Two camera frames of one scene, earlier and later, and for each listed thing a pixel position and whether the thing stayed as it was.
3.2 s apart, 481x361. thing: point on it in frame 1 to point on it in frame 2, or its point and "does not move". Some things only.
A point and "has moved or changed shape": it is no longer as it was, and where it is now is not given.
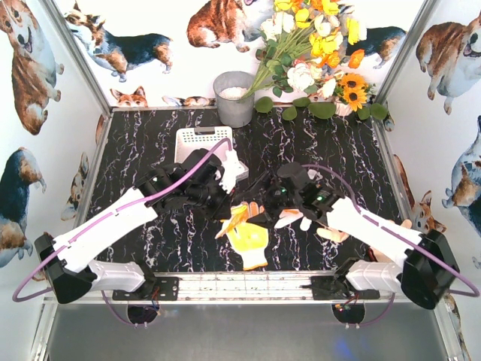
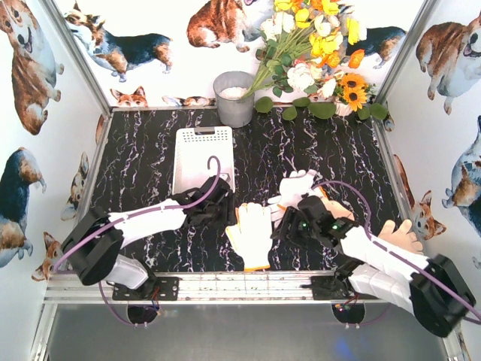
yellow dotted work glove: (249, 242) does not move
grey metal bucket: (233, 111) does not move
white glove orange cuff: (239, 214) has moved or changed shape
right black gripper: (269, 195) to (291, 222)
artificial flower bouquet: (307, 44) does not move
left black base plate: (165, 288) does not move
